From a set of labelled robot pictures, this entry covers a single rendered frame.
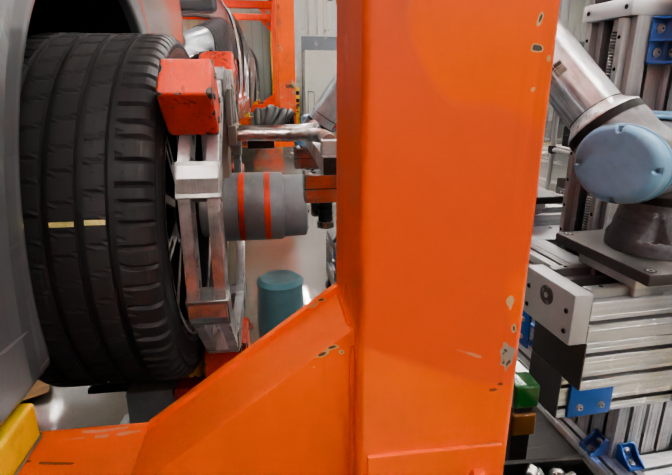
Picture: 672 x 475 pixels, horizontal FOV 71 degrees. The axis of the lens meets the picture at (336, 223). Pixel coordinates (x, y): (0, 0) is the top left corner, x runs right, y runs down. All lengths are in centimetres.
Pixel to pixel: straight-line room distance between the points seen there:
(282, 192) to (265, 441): 53
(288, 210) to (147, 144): 33
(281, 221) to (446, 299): 54
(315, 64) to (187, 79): 1176
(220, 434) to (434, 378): 22
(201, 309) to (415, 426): 40
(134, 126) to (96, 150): 6
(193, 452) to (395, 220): 31
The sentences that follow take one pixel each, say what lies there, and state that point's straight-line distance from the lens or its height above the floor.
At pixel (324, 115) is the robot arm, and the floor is 101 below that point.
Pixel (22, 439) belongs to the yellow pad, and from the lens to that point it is 69.
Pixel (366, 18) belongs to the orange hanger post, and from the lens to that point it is 39.
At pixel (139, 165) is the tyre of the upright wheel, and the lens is 70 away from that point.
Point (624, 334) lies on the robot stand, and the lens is 94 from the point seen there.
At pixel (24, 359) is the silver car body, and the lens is 66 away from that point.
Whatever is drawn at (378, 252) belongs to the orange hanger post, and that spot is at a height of 95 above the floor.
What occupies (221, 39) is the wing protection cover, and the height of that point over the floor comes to 140.
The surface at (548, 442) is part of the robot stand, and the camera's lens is 145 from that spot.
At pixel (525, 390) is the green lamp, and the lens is 80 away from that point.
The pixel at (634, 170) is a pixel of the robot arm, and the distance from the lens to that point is 78.
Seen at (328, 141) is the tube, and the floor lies 100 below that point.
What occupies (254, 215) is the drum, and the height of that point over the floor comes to 85.
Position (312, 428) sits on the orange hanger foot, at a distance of 52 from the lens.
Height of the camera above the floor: 109
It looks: 16 degrees down
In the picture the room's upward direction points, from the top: straight up
